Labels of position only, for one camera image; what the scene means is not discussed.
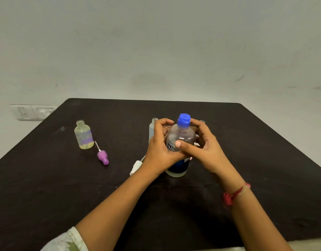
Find person's left hand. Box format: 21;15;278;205
141;118;192;178

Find person's right hand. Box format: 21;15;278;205
175;118;246;192

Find white spray cap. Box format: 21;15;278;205
129;155;146;176

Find large clear bottle blue label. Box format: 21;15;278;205
165;124;197;178

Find blue screw cap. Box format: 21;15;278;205
177;113;191;128

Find purple spray cap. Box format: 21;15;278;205
94;141;110;166

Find small round bottle purple print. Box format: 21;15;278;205
74;120;95;150

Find person's left forearm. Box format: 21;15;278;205
75;164;157;251

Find red thread wristband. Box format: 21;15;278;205
223;183;252;206

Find white plug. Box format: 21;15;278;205
36;107;55;119

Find green floral left sleeve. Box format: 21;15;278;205
40;227;90;251

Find white wall socket panel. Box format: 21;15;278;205
10;104;58;121

